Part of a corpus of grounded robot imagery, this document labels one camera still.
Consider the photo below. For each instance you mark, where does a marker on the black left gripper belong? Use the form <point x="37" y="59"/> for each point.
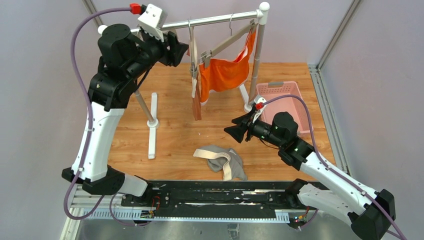
<point x="173" y="48"/>

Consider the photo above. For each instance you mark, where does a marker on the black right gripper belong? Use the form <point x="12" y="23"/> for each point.
<point x="247" y="125"/>

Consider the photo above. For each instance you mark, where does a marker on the beige hanger of brown underwear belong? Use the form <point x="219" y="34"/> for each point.
<point x="193" y="53"/>

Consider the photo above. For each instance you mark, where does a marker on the grey underwear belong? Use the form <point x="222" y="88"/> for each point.
<point x="222" y="159"/>

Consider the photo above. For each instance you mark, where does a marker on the brown underwear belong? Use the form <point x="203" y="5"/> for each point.
<point x="196" y="105"/>

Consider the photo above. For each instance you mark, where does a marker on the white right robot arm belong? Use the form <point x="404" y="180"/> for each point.
<point x="368" y="212"/>

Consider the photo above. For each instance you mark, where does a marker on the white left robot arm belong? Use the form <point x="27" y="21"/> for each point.
<point x="124" y="63"/>

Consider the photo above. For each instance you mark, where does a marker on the beige hanger of orange underwear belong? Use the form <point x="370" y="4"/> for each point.
<point x="206" y="56"/>

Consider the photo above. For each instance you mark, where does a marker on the orange underwear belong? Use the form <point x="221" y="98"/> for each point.
<point x="222" y="74"/>

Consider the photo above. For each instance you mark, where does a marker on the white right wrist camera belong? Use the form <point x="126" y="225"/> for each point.
<point x="259" y="106"/>

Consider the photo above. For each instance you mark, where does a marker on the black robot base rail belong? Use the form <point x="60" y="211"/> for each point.
<point x="212" y="201"/>

